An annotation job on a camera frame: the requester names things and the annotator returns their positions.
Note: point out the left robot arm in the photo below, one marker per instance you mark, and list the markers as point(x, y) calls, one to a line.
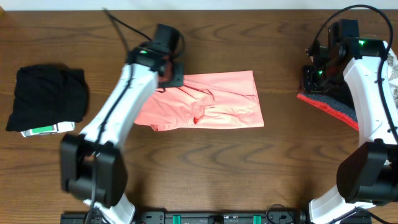
point(91, 162)

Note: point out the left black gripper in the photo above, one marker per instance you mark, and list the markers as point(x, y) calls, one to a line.
point(177, 79)

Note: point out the fern print white cloth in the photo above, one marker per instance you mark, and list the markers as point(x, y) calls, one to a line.
point(392, 74)

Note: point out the folded black garment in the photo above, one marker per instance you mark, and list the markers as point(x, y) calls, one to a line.
point(47, 94)

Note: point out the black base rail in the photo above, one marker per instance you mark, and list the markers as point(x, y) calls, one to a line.
point(274, 216)

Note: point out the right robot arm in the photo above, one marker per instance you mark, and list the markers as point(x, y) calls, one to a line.
point(348, 80)

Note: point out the black shorts red waistband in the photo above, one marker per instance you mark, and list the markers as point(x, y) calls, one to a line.
point(331, 105)

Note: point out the coral pink t-shirt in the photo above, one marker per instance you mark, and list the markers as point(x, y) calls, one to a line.
point(205, 101)

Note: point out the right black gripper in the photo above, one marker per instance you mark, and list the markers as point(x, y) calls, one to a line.
point(308, 85)

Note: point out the white green card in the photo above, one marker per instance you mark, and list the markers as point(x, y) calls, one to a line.
point(61, 127)

